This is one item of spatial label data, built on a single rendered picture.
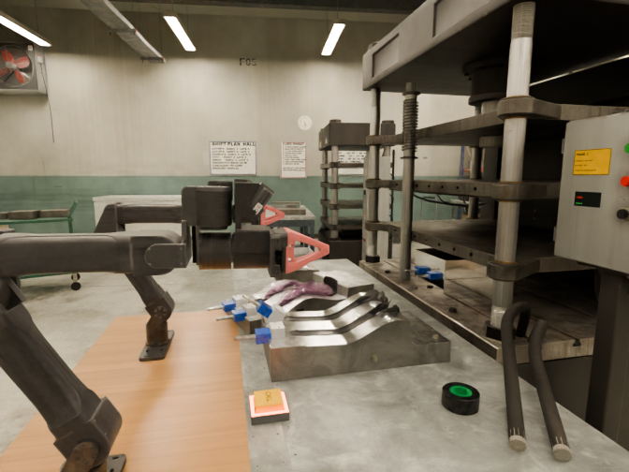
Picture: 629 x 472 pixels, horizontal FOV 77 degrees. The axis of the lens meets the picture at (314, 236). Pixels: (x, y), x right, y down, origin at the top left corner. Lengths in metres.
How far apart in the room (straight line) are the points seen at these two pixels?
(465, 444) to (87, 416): 0.67
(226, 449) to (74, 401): 0.31
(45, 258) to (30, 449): 0.47
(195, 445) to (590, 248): 1.10
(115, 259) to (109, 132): 8.13
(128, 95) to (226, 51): 2.05
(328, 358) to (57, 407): 0.61
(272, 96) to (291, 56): 0.85
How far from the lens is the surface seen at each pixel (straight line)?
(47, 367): 0.70
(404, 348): 1.13
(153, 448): 0.91
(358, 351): 1.08
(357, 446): 0.86
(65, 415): 0.72
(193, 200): 0.60
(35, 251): 0.65
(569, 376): 1.62
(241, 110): 8.23
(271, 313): 1.17
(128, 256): 0.61
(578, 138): 1.35
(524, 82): 1.38
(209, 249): 0.60
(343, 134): 5.50
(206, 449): 0.88
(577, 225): 1.34
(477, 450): 0.90
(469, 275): 1.83
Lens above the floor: 1.32
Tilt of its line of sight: 9 degrees down
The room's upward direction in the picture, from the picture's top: straight up
